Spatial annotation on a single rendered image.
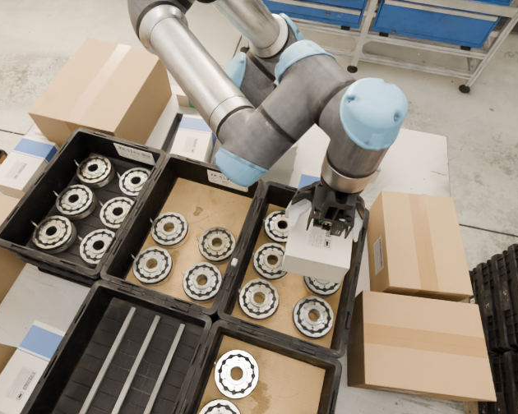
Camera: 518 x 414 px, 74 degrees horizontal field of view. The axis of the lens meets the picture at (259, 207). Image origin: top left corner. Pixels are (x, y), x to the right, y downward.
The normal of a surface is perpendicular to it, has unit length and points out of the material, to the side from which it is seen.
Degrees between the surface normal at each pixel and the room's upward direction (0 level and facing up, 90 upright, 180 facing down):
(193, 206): 0
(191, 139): 0
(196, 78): 34
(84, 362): 0
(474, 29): 90
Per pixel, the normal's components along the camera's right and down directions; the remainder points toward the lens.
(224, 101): -0.16, -0.35
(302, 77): -0.50, -0.10
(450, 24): -0.22, 0.85
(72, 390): 0.04, -0.49
